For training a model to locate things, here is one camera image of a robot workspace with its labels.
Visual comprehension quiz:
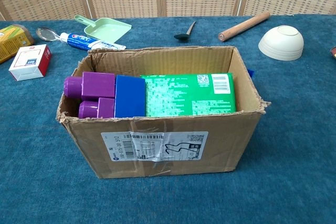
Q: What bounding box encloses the brown cardboard box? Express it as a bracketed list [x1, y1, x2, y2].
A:
[56, 46, 272, 179]

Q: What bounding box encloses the purple toy block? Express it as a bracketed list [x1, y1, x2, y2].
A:
[63, 71, 117, 119]

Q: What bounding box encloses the small white red box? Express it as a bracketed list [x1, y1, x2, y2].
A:
[8, 44, 52, 82]

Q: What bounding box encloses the green printed carton pack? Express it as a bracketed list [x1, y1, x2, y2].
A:
[140, 72, 237, 118]

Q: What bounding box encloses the black spoon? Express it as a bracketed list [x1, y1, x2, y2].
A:
[173, 21, 197, 43]

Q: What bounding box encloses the light green plastic dustpan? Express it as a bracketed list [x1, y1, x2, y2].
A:
[73, 14, 132, 44]

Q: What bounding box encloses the white blue toothpaste tube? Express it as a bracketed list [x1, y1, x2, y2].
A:
[59, 32, 127, 52]

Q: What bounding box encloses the wooden rolling pin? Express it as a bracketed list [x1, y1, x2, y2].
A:
[218, 11, 271, 42]

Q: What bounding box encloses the cream upturned bowl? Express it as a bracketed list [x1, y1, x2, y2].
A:
[258, 25, 305, 61]

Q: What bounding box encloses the blue carpet table cloth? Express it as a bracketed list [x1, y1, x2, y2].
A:
[0, 14, 336, 224]

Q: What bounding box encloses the metal spoon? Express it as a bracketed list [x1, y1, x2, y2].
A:
[36, 27, 62, 42]

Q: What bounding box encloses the yellow corn print carton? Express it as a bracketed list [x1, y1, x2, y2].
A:
[0, 24, 35, 64]

